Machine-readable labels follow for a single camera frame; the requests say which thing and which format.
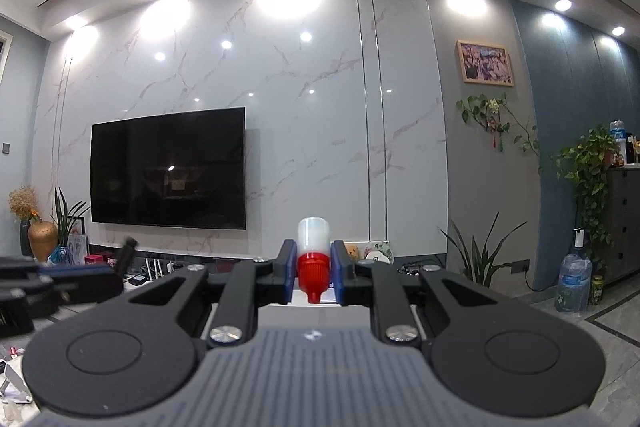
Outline blue-capped plastic bottle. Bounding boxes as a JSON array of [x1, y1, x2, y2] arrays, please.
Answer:
[[608, 120, 629, 166]]

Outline hanging vine plant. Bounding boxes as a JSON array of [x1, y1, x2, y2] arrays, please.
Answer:
[[454, 92, 544, 174]]

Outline framed wall picture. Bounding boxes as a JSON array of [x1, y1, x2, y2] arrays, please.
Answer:
[[455, 39, 515, 87]]

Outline white phone stand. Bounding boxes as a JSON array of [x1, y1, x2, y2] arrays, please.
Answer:
[[0, 361, 36, 406]]

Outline dried flowers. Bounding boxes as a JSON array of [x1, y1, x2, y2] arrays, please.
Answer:
[[7, 185, 41, 223]]

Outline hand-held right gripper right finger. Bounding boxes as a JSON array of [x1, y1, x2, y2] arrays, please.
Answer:
[[330, 240, 514, 346]]

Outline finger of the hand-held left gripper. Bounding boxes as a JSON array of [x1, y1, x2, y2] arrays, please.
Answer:
[[115, 235, 139, 278], [38, 264, 124, 306]]

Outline gold vase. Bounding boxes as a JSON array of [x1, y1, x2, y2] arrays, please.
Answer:
[[27, 219, 59, 263]]

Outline narrow-leaf plant in blue pot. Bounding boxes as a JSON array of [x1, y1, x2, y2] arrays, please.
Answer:
[[49, 186, 91, 258]]

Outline large water bottle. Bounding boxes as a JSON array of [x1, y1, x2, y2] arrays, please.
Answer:
[[554, 227, 594, 313]]

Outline picture card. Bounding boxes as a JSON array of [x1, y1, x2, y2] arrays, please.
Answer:
[[67, 231, 89, 259]]

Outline green ivy plant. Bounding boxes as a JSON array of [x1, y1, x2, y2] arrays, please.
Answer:
[[552, 124, 621, 254]]

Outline white marble TV console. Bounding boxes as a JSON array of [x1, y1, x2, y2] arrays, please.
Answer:
[[84, 234, 452, 308]]

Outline round paper fan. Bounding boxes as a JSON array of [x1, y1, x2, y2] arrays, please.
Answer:
[[362, 240, 394, 263]]

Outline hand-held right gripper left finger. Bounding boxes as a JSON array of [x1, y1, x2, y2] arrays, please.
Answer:
[[114, 239, 298, 349]]

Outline red-capped white bottle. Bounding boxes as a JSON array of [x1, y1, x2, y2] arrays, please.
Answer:
[[296, 216, 332, 306]]

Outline dark vase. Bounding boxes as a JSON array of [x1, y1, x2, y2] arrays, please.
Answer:
[[19, 219, 34, 258]]

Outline potted long-leaf plant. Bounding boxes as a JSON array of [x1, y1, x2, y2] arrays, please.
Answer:
[[437, 211, 529, 291]]

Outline dark drawer cabinet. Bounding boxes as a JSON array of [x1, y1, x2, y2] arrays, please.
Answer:
[[602, 164, 640, 284]]

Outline white router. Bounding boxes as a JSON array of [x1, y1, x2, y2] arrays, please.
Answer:
[[144, 256, 171, 283]]

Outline black television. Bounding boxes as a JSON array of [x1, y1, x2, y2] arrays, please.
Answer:
[[90, 107, 247, 231]]

